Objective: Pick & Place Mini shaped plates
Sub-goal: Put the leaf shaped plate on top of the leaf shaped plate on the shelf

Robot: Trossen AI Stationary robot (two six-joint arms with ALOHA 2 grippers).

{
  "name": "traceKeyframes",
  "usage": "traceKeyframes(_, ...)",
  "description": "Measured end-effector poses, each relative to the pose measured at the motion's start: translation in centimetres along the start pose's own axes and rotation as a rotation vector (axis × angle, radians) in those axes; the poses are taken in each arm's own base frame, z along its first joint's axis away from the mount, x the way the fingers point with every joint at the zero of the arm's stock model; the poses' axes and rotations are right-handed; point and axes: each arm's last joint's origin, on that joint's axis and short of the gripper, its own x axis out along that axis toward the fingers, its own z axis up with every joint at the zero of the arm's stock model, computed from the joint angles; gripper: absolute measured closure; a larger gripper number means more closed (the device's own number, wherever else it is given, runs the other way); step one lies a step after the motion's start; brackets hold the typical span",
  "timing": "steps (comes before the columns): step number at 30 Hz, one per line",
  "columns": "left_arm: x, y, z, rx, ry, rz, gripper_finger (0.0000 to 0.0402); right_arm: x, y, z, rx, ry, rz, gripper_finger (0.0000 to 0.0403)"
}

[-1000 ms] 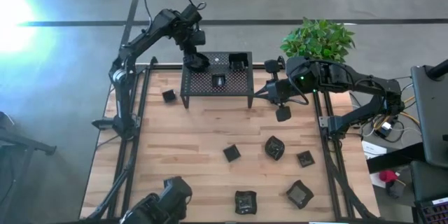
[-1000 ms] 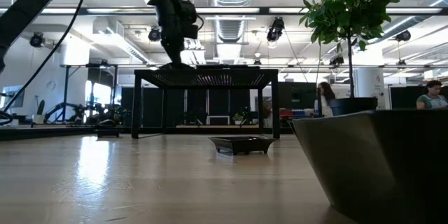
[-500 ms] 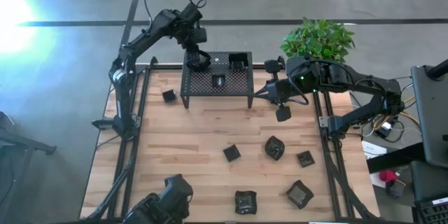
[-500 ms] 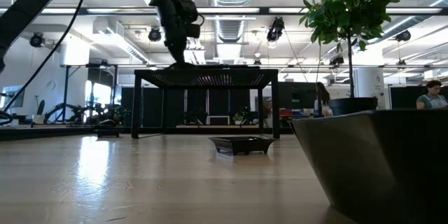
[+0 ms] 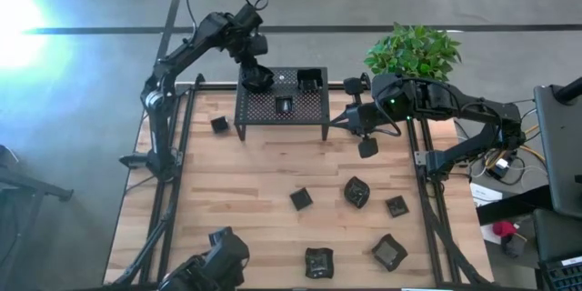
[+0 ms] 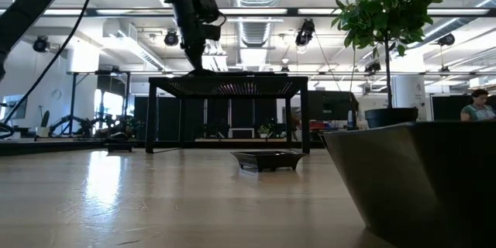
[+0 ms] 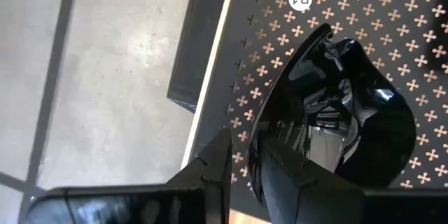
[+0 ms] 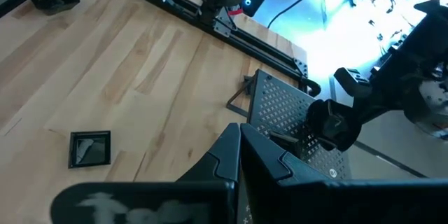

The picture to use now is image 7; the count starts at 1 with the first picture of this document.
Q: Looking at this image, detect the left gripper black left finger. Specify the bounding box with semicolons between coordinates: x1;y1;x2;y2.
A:
167;128;233;224

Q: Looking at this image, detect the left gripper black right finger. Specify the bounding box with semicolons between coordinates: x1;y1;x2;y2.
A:
259;138;365;224

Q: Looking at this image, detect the black round pot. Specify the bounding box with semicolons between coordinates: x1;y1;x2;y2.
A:
248;22;418;211

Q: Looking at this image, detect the black perforated metal shelf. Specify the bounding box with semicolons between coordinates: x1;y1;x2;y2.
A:
181;0;448;223

